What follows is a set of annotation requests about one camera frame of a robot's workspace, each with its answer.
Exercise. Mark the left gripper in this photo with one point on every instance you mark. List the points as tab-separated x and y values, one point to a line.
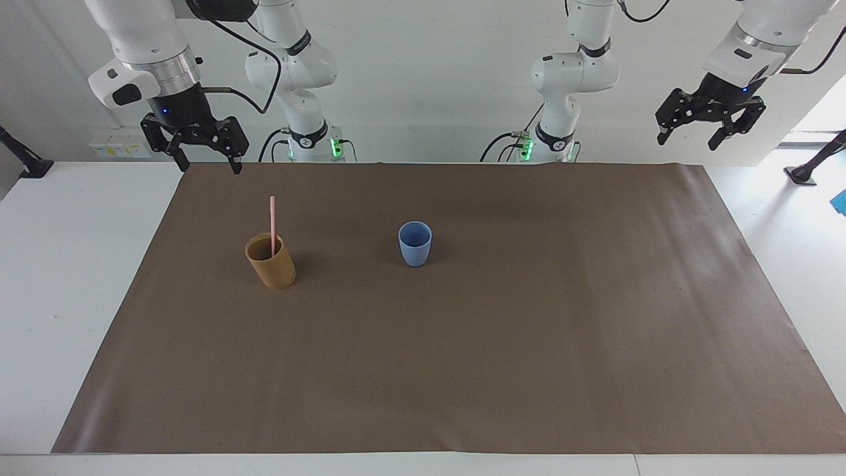
724	94

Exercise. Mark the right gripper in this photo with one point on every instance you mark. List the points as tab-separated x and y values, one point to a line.
182	109

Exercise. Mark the pink chopstick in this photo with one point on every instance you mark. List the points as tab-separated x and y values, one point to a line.
271	218

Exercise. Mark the brown cup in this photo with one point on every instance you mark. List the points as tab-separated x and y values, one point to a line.
274	268

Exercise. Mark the blue cup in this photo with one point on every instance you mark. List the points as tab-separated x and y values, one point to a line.
415	250

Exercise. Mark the black stand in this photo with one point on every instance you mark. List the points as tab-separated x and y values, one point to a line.
816	162
23	162

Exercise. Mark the blue flat object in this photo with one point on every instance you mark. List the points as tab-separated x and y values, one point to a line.
841	202

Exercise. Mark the white wall socket strip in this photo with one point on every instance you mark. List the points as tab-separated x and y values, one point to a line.
119	147

